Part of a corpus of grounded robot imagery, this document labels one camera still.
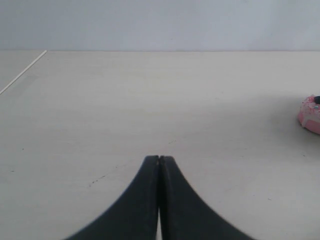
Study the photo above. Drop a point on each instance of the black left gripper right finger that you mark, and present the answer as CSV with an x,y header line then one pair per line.
x,y
183,214

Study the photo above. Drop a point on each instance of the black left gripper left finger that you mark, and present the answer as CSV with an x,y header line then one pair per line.
x,y
134,215

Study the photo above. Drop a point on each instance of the pink toy cake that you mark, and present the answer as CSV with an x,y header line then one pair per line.
x,y
309,114

